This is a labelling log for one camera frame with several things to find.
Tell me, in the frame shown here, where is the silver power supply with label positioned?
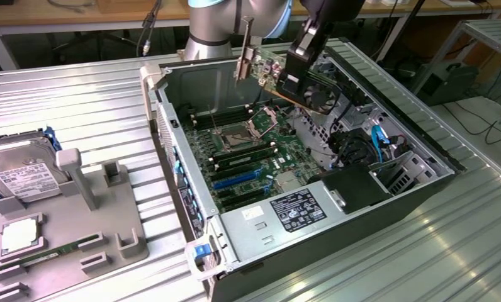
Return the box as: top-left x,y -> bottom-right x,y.
218,182 -> 349,266

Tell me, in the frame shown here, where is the silver disk bay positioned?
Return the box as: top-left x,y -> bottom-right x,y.
368,150 -> 441,196

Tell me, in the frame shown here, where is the grey plastic parts rack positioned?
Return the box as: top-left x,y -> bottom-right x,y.
0,147 -> 151,302

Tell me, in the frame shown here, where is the black box with handle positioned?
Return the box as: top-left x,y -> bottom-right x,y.
417,61 -> 482,107

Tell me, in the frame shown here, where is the thin grey hanging cable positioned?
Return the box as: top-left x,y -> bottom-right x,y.
139,0 -> 162,57

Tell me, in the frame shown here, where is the black open PC case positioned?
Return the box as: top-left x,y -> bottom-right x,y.
139,45 -> 468,302

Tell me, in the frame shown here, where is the silver CPU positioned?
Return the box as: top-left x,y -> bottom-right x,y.
0,219 -> 42,253

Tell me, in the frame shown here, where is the silver perforated drive cage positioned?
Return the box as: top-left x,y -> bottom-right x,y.
294,52 -> 386,133

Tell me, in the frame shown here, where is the long wooden desk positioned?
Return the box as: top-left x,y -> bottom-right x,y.
0,0 -> 501,28

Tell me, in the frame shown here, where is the silver chipset heatsink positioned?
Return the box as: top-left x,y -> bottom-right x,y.
274,172 -> 308,192

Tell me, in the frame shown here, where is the thin black loose cable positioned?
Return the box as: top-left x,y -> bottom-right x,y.
442,103 -> 501,146

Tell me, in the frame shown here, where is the black plastic air shroud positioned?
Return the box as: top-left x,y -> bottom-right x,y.
318,164 -> 398,215

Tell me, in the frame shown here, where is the green RAM stick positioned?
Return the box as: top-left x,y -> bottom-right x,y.
0,234 -> 102,273

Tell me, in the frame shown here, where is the green graphics card with fan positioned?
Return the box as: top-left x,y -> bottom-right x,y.
233,15 -> 349,116

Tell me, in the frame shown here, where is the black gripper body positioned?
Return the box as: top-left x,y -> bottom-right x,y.
300,0 -> 369,25

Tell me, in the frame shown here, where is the installed RAM stick with label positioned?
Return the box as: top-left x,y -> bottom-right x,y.
213,147 -> 278,168

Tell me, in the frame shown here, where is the thin metal locking lever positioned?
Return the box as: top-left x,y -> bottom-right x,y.
207,104 -> 219,130

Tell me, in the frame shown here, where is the metal slat side table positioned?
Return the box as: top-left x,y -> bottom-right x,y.
409,18 -> 501,95

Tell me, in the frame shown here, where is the green motherboard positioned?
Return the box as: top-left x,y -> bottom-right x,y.
178,105 -> 318,211

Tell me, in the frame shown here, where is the blue expansion slot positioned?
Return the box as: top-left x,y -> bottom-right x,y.
210,169 -> 264,190

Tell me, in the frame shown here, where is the black wire bundle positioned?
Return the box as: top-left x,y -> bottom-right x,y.
329,128 -> 382,168

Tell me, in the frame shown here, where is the blue disk data wire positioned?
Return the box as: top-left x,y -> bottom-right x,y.
369,123 -> 393,165

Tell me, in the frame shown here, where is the CPU socket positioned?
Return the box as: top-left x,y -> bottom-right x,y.
214,123 -> 261,154

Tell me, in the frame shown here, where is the metal socket cover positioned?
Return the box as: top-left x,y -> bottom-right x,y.
245,105 -> 281,142

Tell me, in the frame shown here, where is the hard disk with white label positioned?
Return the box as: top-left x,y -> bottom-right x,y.
0,131 -> 66,204

